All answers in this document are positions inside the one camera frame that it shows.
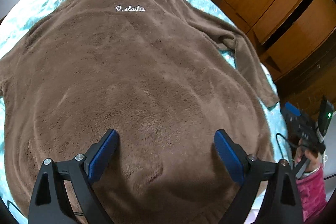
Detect brown fleece sweater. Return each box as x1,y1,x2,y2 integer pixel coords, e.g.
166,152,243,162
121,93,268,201
0,0,280,224

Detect teal floral quilt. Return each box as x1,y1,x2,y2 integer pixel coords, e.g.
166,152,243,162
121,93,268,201
0,0,289,224

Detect person's right hand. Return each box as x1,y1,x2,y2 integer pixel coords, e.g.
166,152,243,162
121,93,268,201
294,147,323,174

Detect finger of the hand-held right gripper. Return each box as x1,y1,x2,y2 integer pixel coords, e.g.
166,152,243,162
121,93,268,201
280,102,301,119

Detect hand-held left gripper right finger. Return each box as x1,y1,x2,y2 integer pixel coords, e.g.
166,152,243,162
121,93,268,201
214,129,305,224

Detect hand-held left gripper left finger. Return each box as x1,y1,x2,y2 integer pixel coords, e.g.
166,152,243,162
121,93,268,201
28,128,118,224

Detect wooden wardrobe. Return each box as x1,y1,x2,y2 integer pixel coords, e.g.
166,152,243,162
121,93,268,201
210,0,336,119

